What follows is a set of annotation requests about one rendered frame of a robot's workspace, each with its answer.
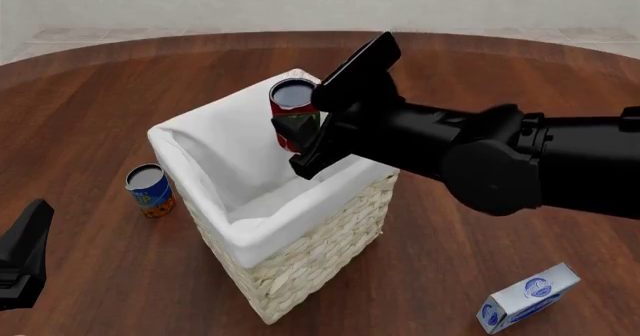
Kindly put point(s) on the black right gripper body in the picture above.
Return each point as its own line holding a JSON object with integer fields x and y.
{"x": 332, "y": 137}

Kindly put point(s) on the white wicker basket with liner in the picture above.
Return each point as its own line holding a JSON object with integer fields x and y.
{"x": 310, "y": 253}

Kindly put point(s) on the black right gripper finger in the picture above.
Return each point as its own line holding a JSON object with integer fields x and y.
{"x": 299, "y": 129}

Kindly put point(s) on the red tomato sauce can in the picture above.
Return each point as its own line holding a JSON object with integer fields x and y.
{"x": 292, "y": 95}

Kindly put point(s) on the blue soup can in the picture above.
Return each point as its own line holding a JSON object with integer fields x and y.
{"x": 150, "y": 195}

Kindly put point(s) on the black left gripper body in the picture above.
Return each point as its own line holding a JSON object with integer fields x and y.
{"x": 17, "y": 291}

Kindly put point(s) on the white and blue food box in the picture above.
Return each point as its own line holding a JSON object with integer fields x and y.
{"x": 530, "y": 294}

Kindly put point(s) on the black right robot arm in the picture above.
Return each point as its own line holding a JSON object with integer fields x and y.
{"x": 575, "y": 163}

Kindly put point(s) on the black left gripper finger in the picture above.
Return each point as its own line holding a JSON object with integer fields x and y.
{"x": 32, "y": 238}

